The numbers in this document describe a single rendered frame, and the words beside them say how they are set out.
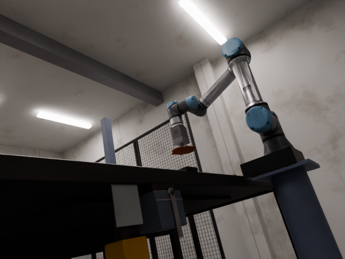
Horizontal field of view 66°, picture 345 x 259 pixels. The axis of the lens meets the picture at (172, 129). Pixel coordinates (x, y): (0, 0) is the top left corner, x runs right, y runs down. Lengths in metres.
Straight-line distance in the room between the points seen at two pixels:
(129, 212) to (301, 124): 3.66
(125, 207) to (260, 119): 0.77
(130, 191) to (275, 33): 4.33
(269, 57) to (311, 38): 0.64
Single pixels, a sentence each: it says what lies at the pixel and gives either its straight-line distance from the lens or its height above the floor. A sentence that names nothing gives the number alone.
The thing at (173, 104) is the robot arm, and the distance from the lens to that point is 1.60.
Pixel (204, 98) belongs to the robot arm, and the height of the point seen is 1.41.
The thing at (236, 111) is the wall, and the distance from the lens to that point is 4.62.
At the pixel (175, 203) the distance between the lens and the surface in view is 0.94.
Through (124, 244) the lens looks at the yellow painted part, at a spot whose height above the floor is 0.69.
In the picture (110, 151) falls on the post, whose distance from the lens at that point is 3.56.
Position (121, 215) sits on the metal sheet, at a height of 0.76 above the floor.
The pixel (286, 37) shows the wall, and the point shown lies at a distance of 4.81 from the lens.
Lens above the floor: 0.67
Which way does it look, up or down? 22 degrees up
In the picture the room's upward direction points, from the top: 13 degrees counter-clockwise
